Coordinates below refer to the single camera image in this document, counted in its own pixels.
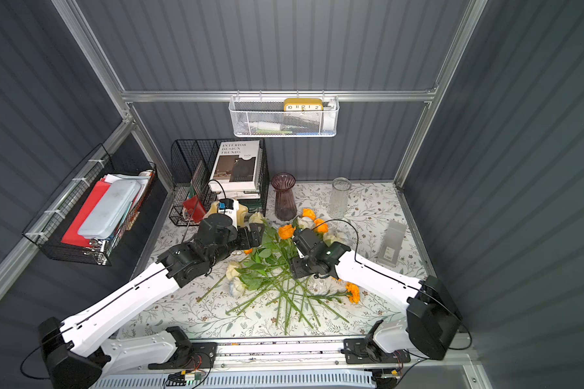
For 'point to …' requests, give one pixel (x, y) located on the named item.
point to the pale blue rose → (305, 222)
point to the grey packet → (392, 240)
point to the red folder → (71, 236)
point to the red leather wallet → (195, 207)
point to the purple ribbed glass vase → (285, 206)
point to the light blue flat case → (109, 209)
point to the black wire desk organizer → (193, 161)
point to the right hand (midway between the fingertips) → (302, 263)
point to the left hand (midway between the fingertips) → (254, 227)
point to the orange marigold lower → (353, 292)
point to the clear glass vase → (339, 198)
